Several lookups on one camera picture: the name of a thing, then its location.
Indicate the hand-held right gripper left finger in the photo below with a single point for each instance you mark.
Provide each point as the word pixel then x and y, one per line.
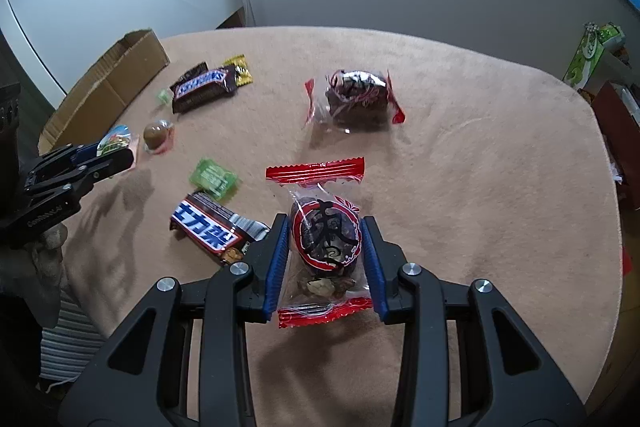
pixel 279 257

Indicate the red box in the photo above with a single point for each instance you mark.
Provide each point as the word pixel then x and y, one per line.
pixel 620 142

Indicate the striped cloth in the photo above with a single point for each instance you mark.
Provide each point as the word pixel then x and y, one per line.
pixel 65 342

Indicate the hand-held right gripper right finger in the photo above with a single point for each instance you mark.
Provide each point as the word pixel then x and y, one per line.
pixel 371 262

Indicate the green patterned box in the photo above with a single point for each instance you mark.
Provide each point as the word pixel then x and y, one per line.
pixel 590 57

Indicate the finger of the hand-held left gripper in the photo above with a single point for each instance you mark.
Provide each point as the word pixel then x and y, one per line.
pixel 86 151
pixel 112 163

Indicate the yellow candy wrapper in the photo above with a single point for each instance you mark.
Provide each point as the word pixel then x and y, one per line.
pixel 241 68

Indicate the small green candy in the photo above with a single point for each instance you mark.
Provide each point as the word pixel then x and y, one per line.
pixel 164 97

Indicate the brown chocolate bar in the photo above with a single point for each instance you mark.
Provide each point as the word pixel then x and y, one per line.
pixel 212 232
pixel 205 89

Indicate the person's left hand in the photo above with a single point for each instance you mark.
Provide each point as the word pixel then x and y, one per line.
pixel 47 259

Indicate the red-edged date snack packet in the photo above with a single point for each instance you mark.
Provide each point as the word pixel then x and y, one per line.
pixel 356 99
pixel 323 242

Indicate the colourful lid jelly cup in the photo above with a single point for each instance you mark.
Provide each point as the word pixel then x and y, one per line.
pixel 117 141

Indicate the cardboard box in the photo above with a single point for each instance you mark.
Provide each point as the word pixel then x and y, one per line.
pixel 102 82

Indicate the green candy packet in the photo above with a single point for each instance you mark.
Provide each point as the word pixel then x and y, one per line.
pixel 212 179

